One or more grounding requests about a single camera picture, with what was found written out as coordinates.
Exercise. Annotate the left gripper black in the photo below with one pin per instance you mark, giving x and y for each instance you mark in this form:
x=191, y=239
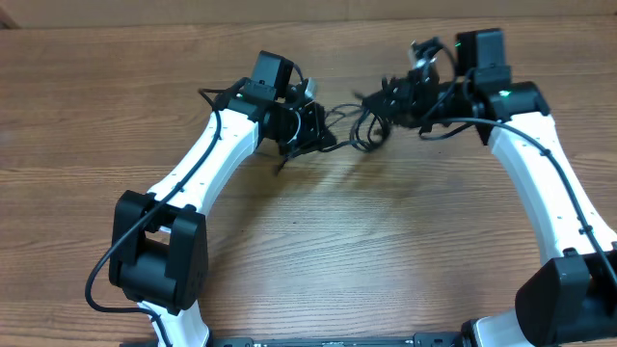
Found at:
x=316, y=126

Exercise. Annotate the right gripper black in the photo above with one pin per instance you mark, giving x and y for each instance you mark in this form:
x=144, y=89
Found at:
x=406, y=93

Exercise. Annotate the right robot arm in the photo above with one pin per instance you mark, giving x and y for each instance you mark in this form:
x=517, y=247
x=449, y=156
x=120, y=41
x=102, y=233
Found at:
x=572, y=297

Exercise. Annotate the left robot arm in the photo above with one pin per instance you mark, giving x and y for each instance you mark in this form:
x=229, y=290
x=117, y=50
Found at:
x=158, y=256

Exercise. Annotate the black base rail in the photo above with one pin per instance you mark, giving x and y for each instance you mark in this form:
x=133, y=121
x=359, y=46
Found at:
x=332, y=342

